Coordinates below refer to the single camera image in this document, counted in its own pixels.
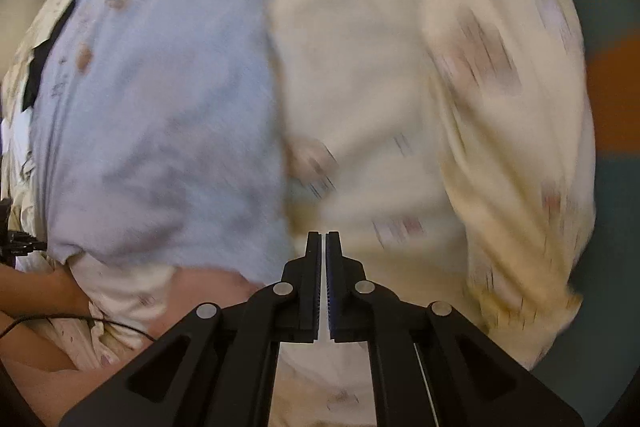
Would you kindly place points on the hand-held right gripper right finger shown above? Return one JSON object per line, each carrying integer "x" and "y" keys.
{"x": 332, "y": 292}

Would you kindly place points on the teal orange rug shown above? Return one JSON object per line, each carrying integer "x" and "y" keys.
{"x": 607, "y": 72}

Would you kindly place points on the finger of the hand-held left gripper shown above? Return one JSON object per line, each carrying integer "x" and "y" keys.
{"x": 27, "y": 243}

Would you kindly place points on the person's left forearm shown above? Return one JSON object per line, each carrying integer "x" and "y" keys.
{"x": 40, "y": 292}

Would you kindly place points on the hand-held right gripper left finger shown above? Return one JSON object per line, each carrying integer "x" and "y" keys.
{"x": 312, "y": 287}

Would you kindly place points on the yellow bear print blanket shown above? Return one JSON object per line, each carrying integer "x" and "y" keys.
{"x": 400, "y": 107}

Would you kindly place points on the person's leg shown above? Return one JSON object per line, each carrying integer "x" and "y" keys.
{"x": 30, "y": 344}

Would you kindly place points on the lavender t-shirt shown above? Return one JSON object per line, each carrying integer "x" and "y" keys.
{"x": 160, "y": 117}

